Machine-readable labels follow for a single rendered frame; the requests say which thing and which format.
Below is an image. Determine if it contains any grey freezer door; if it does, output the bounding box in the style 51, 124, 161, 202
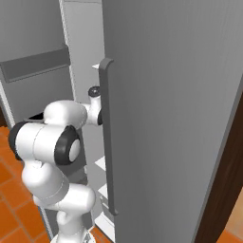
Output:
0, 0, 88, 243

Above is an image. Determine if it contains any grey fridge door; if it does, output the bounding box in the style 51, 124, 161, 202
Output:
101, 0, 243, 243

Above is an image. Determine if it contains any grey fridge body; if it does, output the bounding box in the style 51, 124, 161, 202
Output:
58, 0, 116, 243

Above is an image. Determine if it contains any grey door shelf bin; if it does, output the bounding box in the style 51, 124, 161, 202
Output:
0, 43, 71, 84

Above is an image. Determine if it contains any dark brown wooden cabinet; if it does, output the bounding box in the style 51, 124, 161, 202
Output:
194, 91, 243, 243

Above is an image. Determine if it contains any dark grey door handle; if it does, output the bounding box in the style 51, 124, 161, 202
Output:
98, 57, 120, 217

